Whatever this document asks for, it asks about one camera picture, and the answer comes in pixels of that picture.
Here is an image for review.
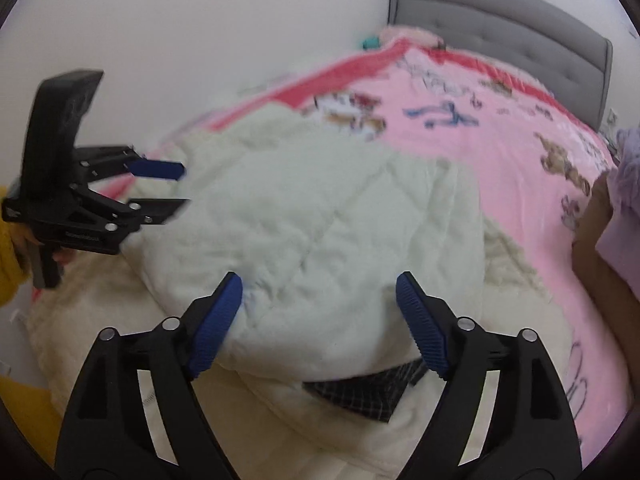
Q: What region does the lilac folded garment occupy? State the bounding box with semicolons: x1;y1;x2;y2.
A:
596;129;640;298

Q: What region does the brown folded garment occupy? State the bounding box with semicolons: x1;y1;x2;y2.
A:
572;172;639;393

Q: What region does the grey upholstered headboard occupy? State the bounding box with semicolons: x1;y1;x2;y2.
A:
387;0;613;130

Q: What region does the left hand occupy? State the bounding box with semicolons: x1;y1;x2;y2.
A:
22;224;76;266

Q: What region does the teal small object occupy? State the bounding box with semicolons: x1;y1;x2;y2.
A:
362;36;381;51

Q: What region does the yellow sleeve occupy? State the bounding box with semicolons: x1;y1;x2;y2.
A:
0;220;62;467

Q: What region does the pink patterned blanket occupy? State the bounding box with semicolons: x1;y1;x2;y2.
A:
98;27;634;466

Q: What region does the cream quilted jacket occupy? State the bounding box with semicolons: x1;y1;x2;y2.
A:
27;104;573;479

